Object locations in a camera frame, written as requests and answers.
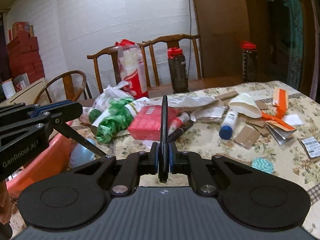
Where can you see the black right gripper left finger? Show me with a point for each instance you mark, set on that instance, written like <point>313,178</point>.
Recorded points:
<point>132,168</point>

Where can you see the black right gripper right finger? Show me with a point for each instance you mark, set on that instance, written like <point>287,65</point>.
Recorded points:
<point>194,167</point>

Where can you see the black marker pen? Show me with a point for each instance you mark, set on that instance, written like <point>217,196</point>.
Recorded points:
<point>163,155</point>

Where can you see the clear plastic bag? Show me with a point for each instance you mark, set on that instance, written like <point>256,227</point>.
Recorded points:
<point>184,101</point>

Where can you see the red cardboard box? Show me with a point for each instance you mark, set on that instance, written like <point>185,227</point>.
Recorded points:
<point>147,124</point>

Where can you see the pink plastic basin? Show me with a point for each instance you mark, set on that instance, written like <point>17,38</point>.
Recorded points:
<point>52,161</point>

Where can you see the green plastic bag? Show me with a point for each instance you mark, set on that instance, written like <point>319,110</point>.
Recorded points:
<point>116,118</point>

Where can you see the silver foil pouch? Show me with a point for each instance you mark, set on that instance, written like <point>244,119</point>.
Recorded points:
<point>208,114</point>

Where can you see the white bottle blue cap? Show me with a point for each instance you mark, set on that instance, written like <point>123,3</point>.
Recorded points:
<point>228,125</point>

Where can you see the round wooden armchair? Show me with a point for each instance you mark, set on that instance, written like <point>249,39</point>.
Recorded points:
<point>70,92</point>

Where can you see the small brown cardboard piece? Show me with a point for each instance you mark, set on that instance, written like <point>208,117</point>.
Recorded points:
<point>247,137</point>

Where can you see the stack of red boxes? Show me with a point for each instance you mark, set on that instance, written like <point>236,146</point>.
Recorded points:
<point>23,50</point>

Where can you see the white plastic bag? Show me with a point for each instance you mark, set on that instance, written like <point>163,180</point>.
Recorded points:
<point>103,102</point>

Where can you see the white paper bowl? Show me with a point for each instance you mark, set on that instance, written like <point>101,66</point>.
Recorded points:
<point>245,104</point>

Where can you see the dark bottle red lid left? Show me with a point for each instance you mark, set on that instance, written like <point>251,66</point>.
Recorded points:
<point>177,67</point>

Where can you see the dark bottle red lid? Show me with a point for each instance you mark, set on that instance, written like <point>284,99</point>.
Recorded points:
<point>249,61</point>
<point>177,67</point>

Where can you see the bag of paper cups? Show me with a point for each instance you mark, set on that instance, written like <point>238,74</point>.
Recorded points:
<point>132,68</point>

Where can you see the orange white paper strip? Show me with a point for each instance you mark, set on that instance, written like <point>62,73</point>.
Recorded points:
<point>280,100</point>

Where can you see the dark bottle red lid right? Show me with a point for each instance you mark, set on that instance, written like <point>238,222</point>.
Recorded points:
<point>249,61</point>

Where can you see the white receipt label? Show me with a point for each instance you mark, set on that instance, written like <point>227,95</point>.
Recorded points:
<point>312,147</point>

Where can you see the wooden cabinet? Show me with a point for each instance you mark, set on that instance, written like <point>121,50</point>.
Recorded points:
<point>223,25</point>

